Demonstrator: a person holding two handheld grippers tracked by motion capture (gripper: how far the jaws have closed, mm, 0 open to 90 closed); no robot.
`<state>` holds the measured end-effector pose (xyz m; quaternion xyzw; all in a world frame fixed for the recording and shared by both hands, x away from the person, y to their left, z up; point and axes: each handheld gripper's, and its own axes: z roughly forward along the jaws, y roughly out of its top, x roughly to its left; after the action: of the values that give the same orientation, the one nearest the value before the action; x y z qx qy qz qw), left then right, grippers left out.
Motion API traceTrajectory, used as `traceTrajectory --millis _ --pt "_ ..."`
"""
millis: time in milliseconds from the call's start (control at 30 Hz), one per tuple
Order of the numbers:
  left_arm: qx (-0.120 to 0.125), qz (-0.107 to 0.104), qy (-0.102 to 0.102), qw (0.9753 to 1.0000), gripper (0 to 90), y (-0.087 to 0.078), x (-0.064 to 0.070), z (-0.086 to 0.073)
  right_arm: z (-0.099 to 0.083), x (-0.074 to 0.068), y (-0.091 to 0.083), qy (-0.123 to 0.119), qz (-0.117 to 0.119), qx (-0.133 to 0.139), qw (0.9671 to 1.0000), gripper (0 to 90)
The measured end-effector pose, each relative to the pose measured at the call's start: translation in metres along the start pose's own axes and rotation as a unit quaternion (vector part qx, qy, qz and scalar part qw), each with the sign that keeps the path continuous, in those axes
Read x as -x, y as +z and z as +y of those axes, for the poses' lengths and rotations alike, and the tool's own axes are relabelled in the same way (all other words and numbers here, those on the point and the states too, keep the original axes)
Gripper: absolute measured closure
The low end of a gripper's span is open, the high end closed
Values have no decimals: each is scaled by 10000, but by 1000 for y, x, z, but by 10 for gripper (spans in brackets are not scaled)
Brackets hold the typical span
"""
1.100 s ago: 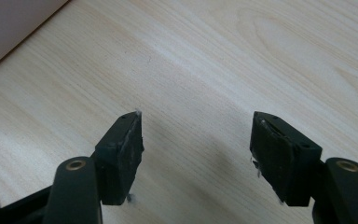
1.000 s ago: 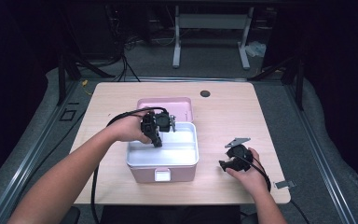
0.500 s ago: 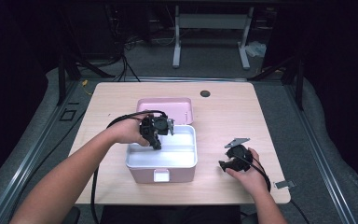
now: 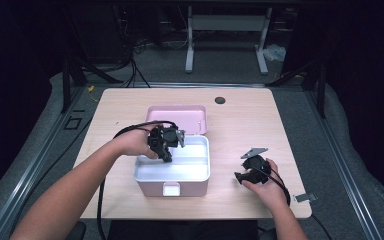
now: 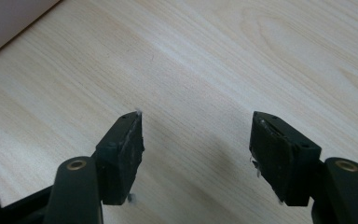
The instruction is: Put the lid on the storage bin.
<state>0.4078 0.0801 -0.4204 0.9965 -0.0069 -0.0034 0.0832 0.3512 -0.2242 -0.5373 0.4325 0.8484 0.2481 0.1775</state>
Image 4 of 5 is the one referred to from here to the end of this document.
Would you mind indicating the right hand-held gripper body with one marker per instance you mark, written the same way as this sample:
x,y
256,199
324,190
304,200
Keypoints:
x,y
256,171

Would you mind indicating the grey metal floor rail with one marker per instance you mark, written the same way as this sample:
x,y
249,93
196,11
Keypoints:
x,y
343,166
30,166

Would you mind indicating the grey metal table bracket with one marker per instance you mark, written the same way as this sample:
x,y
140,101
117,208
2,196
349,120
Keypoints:
x,y
306,197

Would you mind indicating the pink storage box with lid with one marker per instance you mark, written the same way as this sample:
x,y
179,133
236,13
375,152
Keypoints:
x,y
180,166

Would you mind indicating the grey metal stand frame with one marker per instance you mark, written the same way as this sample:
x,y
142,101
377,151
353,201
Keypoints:
x,y
226,23

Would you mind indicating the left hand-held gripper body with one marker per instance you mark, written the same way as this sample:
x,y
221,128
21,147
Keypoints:
x,y
166,138

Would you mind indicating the person's right hand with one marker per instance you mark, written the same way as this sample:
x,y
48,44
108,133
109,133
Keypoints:
x,y
273,193

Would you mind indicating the white plastic bag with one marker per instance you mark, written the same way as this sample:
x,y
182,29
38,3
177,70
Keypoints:
x,y
275,52

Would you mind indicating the person's left hand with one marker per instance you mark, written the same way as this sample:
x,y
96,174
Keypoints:
x,y
133,143

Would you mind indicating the person's dark clothing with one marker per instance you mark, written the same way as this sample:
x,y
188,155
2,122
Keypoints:
x,y
183,230

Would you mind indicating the black stand legs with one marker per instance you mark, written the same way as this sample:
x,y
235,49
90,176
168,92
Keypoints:
x,y
68,80
320,90

